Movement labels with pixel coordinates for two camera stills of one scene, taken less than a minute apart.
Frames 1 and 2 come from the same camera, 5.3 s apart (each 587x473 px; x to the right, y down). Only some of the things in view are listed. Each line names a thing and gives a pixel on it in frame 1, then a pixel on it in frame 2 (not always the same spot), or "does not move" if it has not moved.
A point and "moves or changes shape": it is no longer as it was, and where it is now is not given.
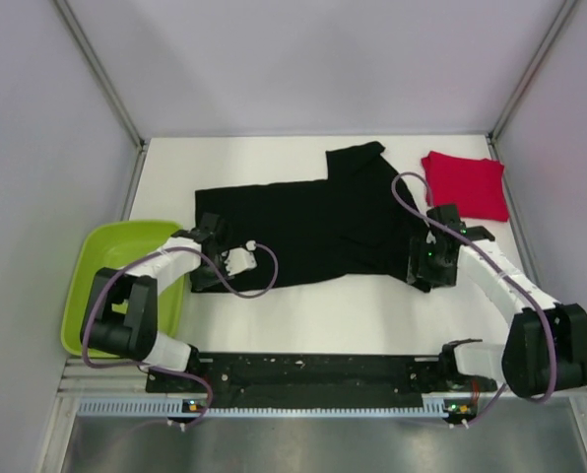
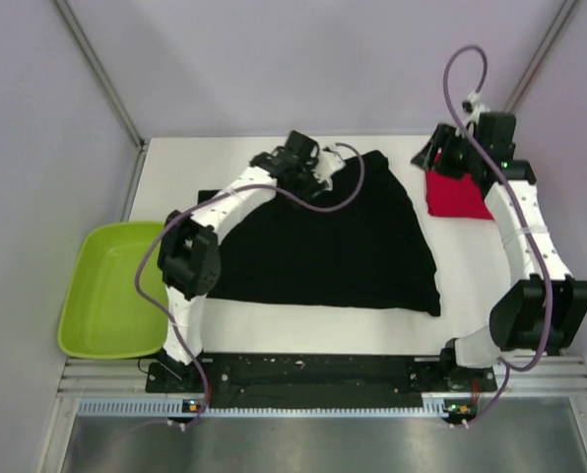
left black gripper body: x=204 y=276 → x=306 y=184
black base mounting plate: x=313 y=380 does not move
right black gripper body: x=425 y=261 → x=455 y=156
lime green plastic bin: x=102 y=249 does not move
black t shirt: x=257 y=275 moves or changes shape
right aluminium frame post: x=492 y=135 does not move
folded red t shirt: x=477 y=187 does not move
